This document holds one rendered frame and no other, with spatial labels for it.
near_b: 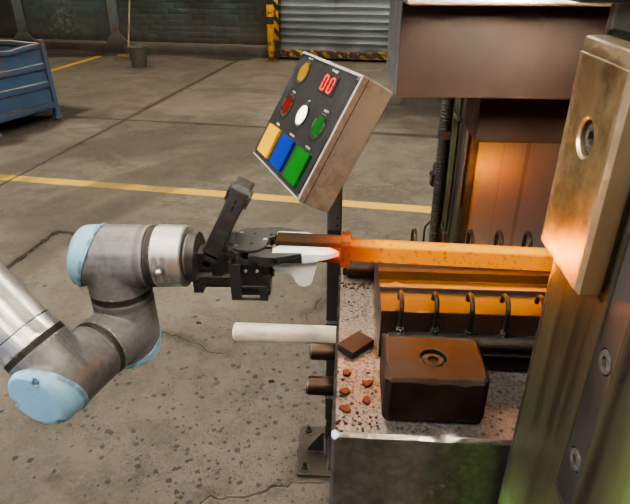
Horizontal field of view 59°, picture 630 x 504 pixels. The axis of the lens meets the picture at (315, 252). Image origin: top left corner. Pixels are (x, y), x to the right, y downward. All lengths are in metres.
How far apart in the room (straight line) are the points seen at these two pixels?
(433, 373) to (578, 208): 0.30
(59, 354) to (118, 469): 1.18
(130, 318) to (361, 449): 0.39
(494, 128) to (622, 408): 0.37
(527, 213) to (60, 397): 0.76
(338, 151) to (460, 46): 0.57
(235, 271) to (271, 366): 1.45
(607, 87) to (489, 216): 0.59
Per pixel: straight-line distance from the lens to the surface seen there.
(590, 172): 0.44
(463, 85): 0.64
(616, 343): 0.45
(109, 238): 0.82
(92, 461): 2.00
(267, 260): 0.75
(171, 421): 2.05
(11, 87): 5.81
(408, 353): 0.70
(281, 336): 1.31
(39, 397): 0.80
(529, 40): 0.65
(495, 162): 0.96
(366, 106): 1.15
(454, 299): 0.79
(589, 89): 0.46
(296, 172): 1.19
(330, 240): 0.77
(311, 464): 1.86
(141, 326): 0.88
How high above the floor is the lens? 1.41
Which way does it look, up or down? 28 degrees down
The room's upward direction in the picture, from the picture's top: straight up
